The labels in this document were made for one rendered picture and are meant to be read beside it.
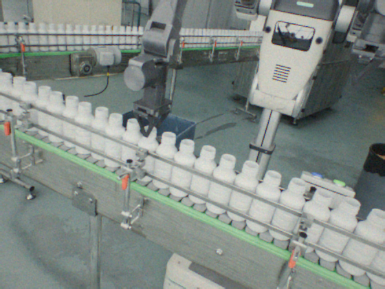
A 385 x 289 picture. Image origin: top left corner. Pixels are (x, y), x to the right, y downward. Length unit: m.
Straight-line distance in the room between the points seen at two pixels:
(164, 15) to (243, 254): 0.63
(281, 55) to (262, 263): 0.77
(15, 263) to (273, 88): 1.68
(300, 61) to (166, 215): 0.75
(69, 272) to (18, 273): 0.26
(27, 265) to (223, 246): 1.42
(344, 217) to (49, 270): 1.64
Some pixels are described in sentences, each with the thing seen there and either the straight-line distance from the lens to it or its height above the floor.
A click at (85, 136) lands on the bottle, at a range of 1.00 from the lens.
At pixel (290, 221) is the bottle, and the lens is 0.80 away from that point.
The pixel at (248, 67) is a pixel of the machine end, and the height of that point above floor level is 0.58.
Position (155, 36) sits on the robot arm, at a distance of 0.76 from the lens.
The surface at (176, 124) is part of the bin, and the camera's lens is 1.54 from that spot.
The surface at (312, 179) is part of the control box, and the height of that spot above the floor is 1.12.
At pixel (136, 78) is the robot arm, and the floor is 1.33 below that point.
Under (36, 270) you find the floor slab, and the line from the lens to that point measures 2.04.
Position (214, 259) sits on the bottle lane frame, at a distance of 0.91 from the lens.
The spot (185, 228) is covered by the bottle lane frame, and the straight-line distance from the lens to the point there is 0.89.
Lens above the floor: 1.54
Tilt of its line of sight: 27 degrees down
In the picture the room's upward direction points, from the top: 10 degrees clockwise
